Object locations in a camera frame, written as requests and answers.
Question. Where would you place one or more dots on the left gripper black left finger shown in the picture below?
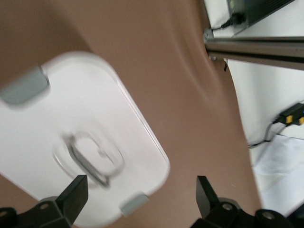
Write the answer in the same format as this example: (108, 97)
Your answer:
(59, 209)

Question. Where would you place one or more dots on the black power adapter box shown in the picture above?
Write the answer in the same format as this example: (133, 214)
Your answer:
(261, 9)

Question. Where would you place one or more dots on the brown table cover cloth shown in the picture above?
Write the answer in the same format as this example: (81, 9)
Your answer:
(166, 47)

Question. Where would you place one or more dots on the aluminium camera mount post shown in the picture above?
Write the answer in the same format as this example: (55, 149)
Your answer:
(249, 47)

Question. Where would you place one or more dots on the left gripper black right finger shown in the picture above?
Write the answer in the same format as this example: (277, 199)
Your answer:
(218, 213)

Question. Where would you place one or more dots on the white lidded storage box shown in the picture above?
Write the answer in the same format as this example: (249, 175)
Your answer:
(83, 107)

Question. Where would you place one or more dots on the grey box latch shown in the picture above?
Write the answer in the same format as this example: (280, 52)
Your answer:
(23, 88)
(134, 204)

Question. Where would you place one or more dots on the black yellow power strip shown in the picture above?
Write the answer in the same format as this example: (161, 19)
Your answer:
(292, 115)

